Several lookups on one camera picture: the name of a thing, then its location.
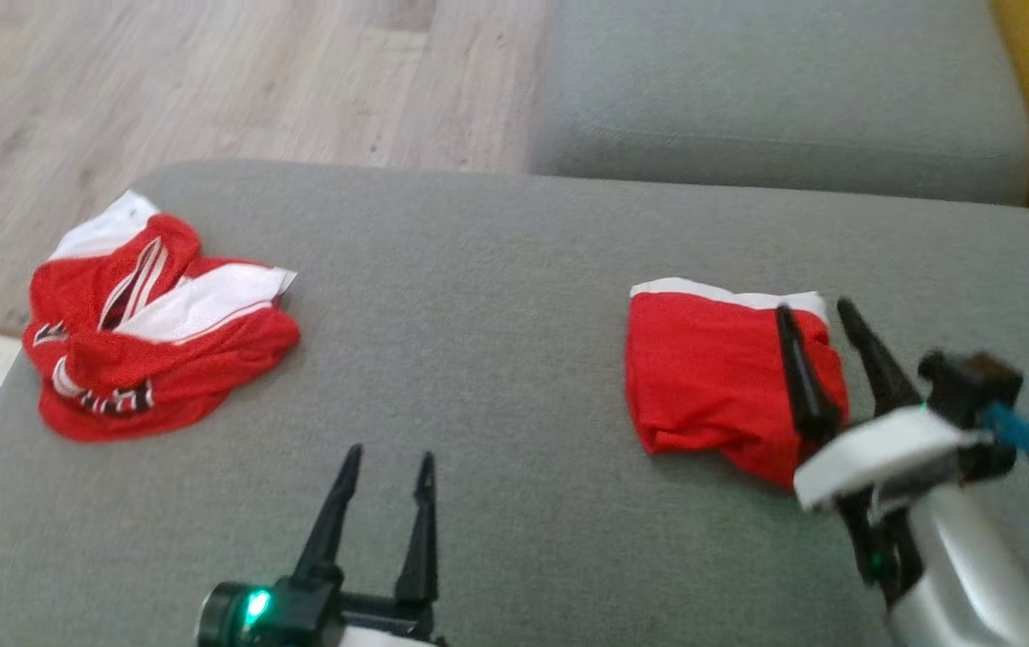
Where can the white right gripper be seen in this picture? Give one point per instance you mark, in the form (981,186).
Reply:
(882,454)

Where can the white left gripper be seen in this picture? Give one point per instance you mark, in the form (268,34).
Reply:
(298,615)

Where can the red shorts with white waistband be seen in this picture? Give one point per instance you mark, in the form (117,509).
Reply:
(703,377)

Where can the red basketball jersey with lettering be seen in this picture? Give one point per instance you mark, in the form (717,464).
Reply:
(208,359)

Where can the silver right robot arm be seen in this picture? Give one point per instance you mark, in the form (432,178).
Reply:
(981,575)

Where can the large grey sofa seat cushion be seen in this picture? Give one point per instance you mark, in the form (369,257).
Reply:
(496,359)

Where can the small grey sofa cushion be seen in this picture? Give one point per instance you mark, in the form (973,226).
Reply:
(775,81)

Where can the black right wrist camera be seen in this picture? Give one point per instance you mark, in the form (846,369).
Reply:
(972,382)

